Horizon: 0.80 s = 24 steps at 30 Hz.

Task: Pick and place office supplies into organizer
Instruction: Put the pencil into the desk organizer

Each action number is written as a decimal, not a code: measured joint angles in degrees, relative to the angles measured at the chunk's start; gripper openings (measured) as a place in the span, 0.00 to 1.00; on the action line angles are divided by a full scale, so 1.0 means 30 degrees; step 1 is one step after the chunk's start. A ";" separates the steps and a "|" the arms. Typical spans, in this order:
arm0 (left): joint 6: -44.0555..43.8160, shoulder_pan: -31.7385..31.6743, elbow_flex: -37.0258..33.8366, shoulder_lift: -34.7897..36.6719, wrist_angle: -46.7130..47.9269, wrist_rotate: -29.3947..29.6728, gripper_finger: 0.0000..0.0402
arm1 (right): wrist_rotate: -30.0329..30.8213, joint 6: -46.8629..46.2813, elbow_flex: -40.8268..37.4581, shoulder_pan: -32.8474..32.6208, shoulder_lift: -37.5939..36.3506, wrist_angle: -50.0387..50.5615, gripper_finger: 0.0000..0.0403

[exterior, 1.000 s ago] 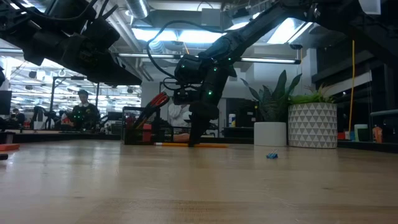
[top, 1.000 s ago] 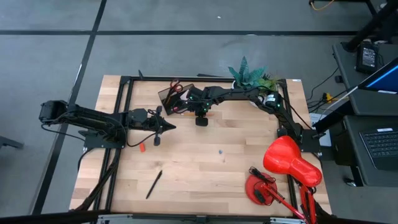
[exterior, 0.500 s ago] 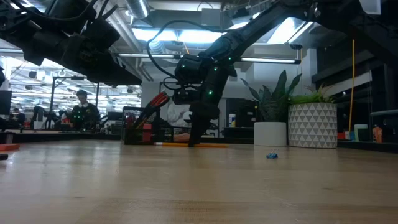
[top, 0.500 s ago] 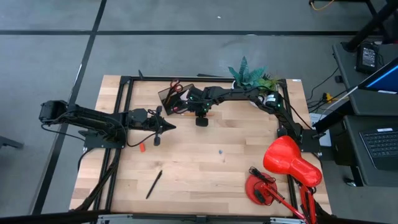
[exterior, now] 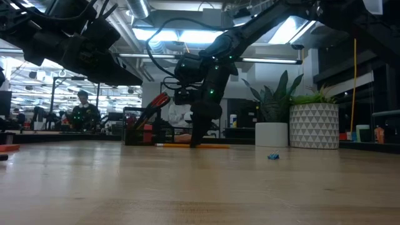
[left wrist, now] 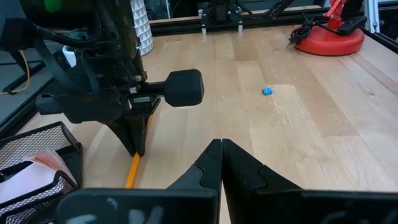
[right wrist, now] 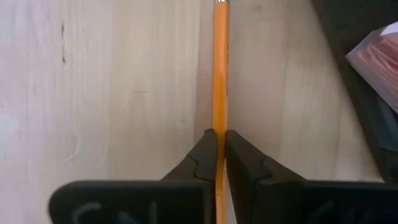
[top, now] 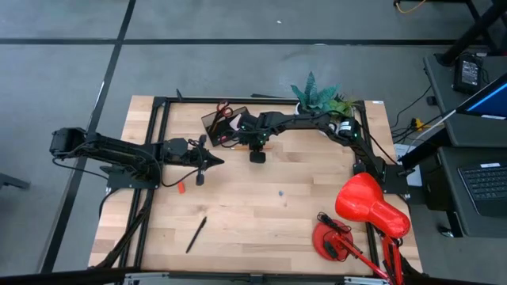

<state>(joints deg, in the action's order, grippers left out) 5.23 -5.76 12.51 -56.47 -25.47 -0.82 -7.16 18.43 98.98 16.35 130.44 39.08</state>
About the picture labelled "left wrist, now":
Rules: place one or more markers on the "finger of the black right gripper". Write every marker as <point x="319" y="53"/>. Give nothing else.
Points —
<point x="146" y="124"/>
<point x="127" y="130"/>

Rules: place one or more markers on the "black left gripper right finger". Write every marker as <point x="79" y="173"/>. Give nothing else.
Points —
<point x="280" y="207"/>

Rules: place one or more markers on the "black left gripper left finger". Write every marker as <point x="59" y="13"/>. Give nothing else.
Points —
<point x="140" y="207"/>

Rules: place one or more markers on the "orange pencil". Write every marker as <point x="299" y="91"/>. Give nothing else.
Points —
<point x="133" y="174"/>

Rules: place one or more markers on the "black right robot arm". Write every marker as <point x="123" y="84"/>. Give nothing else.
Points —
<point x="118" y="25"/>

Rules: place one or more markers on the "black mesh desk organizer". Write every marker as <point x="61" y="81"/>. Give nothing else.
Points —
<point x="34" y="140"/>

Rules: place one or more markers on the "black desk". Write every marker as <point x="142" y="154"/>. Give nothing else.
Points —
<point x="18" y="70"/>

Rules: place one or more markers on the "green succulent in patterned pot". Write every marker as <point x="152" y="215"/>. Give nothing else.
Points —
<point x="143" y="28"/>

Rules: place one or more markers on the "blue binder clip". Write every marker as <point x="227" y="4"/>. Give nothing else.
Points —
<point x="267" y="91"/>

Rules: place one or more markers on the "black aluminium table frame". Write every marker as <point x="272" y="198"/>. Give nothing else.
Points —
<point x="174" y="26"/>

